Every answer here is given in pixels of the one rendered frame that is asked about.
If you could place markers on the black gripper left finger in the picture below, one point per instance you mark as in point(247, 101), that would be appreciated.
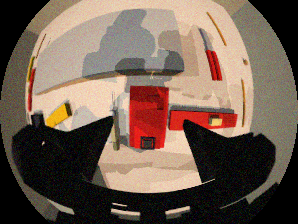
point(82, 146)

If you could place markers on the grey panel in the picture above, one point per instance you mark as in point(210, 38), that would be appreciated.
point(139, 41)

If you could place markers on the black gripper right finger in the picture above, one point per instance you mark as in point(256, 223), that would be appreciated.
point(211, 150)

